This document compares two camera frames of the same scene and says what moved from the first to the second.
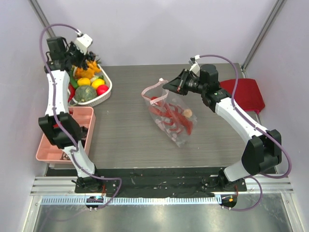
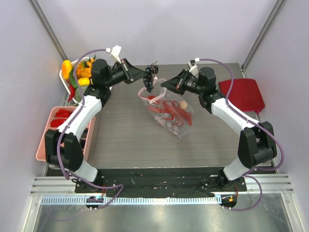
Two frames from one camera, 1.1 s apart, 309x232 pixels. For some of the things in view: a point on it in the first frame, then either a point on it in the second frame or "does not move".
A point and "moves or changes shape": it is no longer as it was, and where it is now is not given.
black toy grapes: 91,57 to 151,70
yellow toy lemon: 86,81 does not move
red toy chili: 71,90 does not move
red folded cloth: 247,93 does not move
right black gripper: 183,80 does not move
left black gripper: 83,57 to 131,73
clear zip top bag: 174,117 moves or changes shape
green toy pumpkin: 85,93 does not move
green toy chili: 73,80 does not move
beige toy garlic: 188,113 to 183,105
